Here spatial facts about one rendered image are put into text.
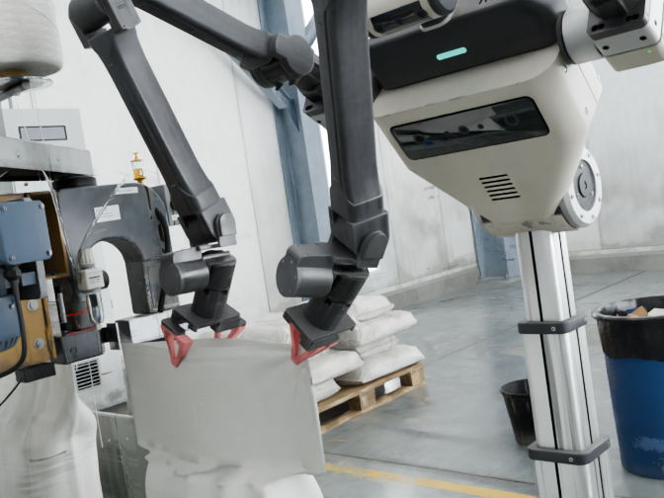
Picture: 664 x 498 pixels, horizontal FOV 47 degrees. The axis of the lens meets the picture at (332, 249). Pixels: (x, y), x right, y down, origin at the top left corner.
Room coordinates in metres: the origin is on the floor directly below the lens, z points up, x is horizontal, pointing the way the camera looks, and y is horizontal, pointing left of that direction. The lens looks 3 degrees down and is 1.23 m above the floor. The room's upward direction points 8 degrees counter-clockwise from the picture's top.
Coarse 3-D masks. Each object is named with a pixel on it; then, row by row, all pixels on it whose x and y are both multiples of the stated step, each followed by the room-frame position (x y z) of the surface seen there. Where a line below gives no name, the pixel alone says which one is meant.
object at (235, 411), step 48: (144, 384) 1.44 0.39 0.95; (192, 384) 1.29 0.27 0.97; (240, 384) 1.24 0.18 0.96; (288, 384) 1.20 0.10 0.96; (144, 432) 1.46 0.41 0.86; (192, 432) 1.30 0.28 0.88; (240, 432) 1.24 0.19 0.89; (288, 432) 1.21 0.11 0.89; (192, 480) 1.28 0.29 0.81; (240, 480) 1.22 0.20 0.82; (288, 480) 1.22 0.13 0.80
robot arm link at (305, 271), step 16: (336, 240) 1.10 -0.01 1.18; (368, 240) 1.03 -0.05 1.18; (384, 240) 1.04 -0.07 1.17; (288, 256) 1.04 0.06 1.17; (304, 256) 1.02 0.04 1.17; (320, 256) 1.03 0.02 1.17; (336, 256) 1.04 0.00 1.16; (352, 256) 1.06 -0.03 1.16; (368, 256) 1.03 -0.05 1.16; (288, 272) 1.03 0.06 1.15; (304, 272) 1.02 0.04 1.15; (320, 272) 1.04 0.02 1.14; (288, 288) 1.03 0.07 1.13; (304, 288) 1.02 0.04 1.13; (320, 288) 1.04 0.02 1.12
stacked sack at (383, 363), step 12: (396, 348) 4.90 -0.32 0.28; (408, 348) 4.92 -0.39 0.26; (372, 360) 4.68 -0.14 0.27; (384, 360) 4.71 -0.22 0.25; (396, 360) 4.76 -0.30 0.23; (408, 360) 4.84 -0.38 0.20; (420, 360) 4.95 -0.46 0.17; (360, 372) 4.57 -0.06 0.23; (372, 372) 4.58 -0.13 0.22; (384, 372) 4.66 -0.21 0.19; (348, 384) 4.62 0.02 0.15
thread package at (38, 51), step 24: (0, 0) 1.23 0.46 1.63; (24, 0) 1.25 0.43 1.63; (48, 0) 1.30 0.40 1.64; (0, 24) 1.23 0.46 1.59; (24, 24) 1.25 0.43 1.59; (48, 24) 1.29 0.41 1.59; (0, 48) 1.23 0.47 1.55; (24, 48) 1.24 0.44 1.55; (48, 48) 1.28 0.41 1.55; (0, 72) 1.29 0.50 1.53; (24, 72) 1.30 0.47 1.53; (48, 72) 1.34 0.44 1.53
